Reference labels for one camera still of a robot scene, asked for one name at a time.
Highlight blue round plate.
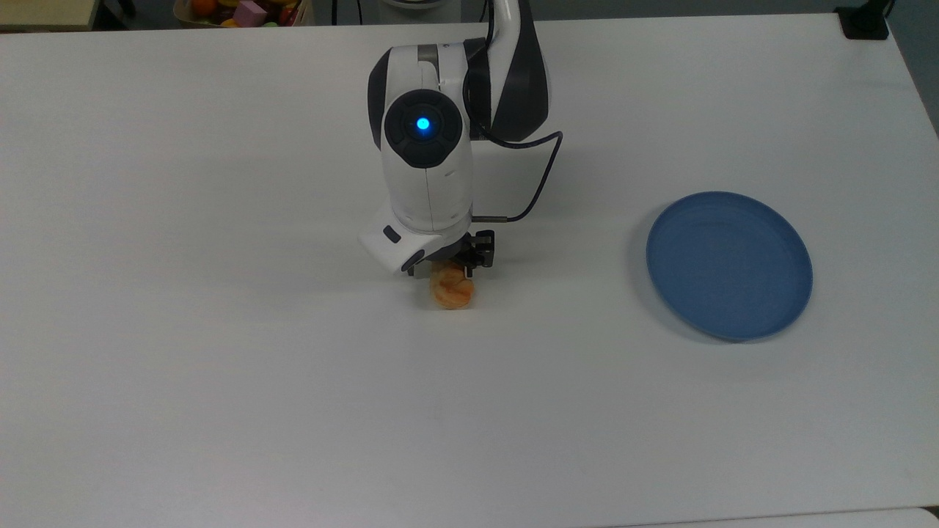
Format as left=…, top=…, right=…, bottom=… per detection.
left=646, top=191, right=814, bottom=342

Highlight black pole clamp base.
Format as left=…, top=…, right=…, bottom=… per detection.
left=835, top=6, right=891, bottom=40

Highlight basket of toy food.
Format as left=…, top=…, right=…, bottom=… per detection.
left=172, top=0, right=316, bottom=29

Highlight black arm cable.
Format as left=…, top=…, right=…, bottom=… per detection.
left=469, top=130, right=565, bottom=224

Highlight wooden side table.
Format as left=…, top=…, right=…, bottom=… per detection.
left=0, top=0, right=101, bottom=32

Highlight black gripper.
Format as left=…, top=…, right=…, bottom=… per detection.
left=453, top=229, right=497, bottom=279

